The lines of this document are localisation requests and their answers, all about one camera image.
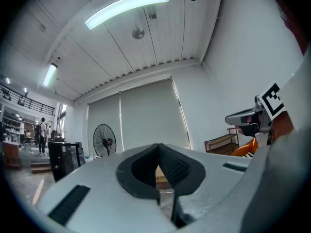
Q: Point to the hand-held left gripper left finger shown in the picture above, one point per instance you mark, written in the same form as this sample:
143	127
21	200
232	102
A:
97	203

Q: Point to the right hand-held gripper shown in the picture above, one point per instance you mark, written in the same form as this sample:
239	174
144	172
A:
272	101

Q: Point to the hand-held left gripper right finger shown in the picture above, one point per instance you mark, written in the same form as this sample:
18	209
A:
213	181

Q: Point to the person's right forearm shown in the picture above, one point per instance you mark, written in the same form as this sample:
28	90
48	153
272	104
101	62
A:
283	125

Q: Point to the wooden shelf rack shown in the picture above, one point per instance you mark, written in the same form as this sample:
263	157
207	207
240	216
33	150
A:
221	144

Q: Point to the orange sofa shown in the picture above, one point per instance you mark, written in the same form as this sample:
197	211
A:
245	148

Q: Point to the black white striped cushion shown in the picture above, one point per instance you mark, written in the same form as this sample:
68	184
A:
249	155

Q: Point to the black glass-door cabinet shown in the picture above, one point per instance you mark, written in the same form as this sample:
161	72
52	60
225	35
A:
64	160

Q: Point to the wooden stick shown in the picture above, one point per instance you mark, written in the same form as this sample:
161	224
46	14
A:
38	192

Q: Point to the wooden step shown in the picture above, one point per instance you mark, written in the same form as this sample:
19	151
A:
41	167

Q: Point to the grey roller blind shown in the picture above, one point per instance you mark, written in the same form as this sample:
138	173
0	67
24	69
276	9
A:
153	113
104	120

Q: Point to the wooden low cabinet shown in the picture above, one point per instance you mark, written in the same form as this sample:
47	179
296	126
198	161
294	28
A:
11	154

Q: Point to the person's red shirt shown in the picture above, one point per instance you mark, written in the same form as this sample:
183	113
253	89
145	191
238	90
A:
297	33

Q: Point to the black metal railing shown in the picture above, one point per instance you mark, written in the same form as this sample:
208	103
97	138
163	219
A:
29	103

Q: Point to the round ceiling fixture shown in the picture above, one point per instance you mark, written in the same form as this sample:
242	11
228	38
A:
138	33

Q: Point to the long ceiling light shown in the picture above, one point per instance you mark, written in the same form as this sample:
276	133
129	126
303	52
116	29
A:
126	6
49	74

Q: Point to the black pedestal fan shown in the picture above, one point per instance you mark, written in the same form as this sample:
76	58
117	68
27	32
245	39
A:
104	139

